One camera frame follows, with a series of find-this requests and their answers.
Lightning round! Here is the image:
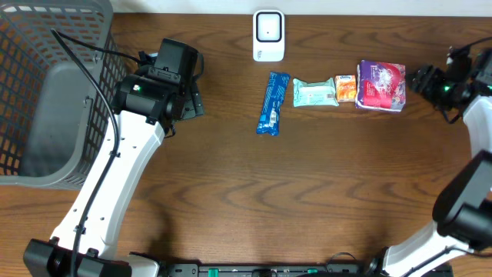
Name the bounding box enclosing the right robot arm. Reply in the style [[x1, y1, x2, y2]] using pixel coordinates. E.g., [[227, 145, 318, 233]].
[[364, 44, 491, 276]]

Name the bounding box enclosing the pink purple floral packet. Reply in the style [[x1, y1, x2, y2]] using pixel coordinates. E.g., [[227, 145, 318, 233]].
[[355, 60, 406, 112]]

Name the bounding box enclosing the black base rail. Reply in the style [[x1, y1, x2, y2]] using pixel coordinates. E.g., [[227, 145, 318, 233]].
[[130, 252, 454, 277]]

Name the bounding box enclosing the grey plastic mesh basket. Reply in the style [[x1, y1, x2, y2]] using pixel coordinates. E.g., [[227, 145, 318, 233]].
[[1, 0, 127, 190]]

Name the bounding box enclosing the teal wet wipes pack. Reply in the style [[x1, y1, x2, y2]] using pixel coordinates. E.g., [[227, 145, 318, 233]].
[[293, 78, 339, 108]]

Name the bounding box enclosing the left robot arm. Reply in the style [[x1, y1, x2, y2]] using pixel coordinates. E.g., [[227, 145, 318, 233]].
[[23, 38, 204, 276]]

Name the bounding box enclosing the blue Oreo cookie pack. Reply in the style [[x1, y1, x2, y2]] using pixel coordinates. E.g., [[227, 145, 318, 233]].
[[256, 72, 291, 136]]

